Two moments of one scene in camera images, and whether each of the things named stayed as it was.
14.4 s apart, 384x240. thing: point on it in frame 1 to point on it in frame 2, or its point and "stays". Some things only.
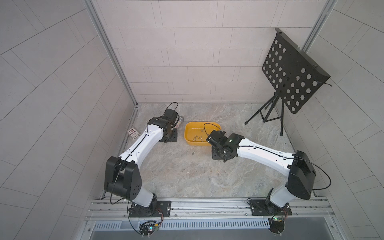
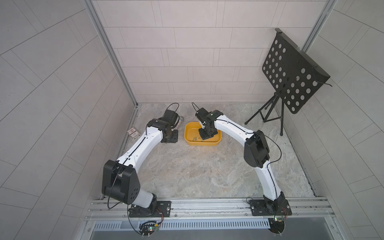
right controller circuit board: (276, 225) stays
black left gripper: (174, 138) stays
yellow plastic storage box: (196, 133) stays
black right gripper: (214, 156) to (203, 135)
